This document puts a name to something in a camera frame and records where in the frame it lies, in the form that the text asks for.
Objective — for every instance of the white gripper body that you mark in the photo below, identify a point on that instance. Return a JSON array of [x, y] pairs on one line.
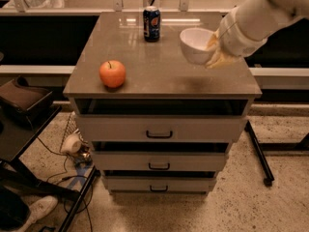
[[238, 38]]

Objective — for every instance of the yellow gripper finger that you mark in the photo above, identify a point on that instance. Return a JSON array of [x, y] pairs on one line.
[[219, 57], [213, 42]]

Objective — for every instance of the white ceramic bowl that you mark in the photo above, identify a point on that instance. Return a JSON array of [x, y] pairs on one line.
[[194, 45]]

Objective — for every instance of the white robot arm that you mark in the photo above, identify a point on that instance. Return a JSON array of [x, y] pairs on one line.
[[246, 28]]

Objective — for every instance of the red-orange apple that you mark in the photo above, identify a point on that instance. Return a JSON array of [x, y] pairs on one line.
[[112, 73]]

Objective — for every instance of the blue Pepsi soda can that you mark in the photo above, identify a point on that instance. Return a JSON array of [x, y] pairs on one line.
[[151, 20]]

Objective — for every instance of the grey drawer cabinet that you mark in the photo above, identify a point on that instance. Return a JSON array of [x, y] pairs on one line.
[[159, 82]]

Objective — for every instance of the black metal floor leg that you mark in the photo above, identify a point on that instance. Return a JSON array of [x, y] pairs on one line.
[[268, 180]]

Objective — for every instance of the top grey drawer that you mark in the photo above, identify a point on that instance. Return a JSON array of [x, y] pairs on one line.
[[159, 129]]

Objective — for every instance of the grey drawer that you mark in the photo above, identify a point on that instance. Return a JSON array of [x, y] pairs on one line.
[[159, 129], [158, 162], [164, 184]]

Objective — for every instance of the middle grey drawer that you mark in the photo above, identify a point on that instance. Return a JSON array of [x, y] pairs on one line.
[[158, 162]]

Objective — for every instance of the bottom grey drawer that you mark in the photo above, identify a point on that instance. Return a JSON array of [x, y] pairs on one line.
[[164, 184]]

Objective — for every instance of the white round device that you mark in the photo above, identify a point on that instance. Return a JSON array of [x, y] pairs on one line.
[[72, 144]]

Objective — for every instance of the dark brown pouch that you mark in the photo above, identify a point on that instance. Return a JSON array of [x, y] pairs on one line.
[[22, 99]]

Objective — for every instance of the white sneaker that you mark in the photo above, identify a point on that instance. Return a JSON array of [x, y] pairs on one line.
[[38, 210]]

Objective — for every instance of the black side cart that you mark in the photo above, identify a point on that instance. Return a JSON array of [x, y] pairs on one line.
[[15, 138]]

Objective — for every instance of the wire mesh basket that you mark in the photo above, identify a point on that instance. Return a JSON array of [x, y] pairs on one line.
[[83, 155]]

